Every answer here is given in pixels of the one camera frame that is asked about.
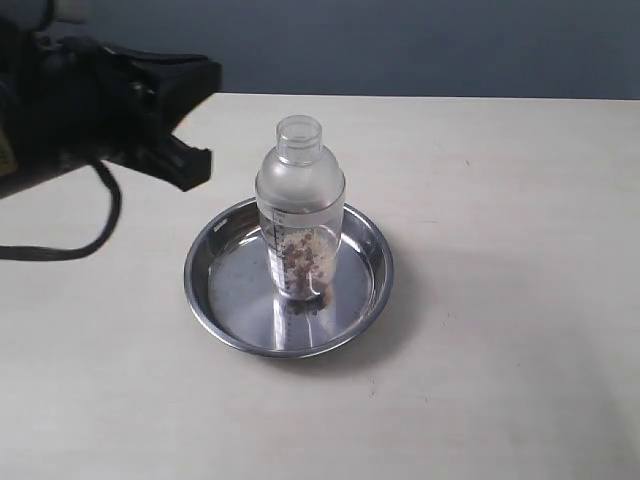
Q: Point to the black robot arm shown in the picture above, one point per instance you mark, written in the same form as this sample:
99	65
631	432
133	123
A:
12	180

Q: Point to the round stainless steel tray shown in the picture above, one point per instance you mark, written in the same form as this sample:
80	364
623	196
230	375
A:
230	292

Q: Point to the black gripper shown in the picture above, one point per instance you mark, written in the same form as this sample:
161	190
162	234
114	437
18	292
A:
82	101

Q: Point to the clear plastic shaker bottle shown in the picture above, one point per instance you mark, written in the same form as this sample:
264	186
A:
300	191

